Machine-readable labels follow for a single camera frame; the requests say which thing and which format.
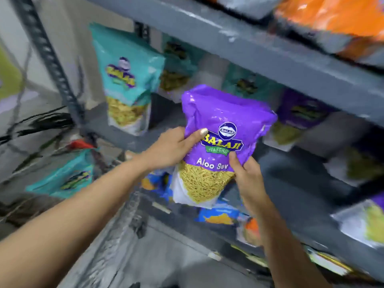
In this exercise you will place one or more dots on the person's left hand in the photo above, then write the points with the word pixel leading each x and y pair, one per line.
pixel 166 148

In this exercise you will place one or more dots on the person's right hand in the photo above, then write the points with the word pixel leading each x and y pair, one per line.
pixel 250 184

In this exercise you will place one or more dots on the person's left thumb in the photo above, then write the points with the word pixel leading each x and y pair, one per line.
pixel 196 137

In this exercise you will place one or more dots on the person's right thumb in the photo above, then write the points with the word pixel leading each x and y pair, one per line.
pixel 235 164

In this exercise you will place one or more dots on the purple snack packet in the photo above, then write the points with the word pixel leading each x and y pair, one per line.
pixel 217 140
pixel 357 161
pixel 364 220
pixel 295 116

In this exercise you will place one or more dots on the person's right forearm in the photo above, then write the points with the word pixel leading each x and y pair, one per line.
pixel 285 248

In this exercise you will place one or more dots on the person's left forearm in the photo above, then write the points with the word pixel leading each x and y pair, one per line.
pixel 69 220

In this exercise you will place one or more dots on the blue snack packet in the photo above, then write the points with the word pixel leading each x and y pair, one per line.
pixel 156 182
pixel 219 215

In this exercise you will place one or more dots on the orange snack packet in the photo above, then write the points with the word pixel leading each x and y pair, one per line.
pixel 250 232
pixel 333 17

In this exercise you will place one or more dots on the teal snack packet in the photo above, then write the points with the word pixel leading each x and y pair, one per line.
pixel 127 77
pixel 64 176
pixel 177 67
pixel 247 82

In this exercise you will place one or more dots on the grey metal shelf rack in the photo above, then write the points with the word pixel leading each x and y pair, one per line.
pixel 270 65

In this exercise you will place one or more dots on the yellow snack packet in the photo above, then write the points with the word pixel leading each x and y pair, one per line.
pixel 327 260

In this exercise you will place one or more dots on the grey snack packet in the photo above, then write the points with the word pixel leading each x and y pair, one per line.
pixel 246 4

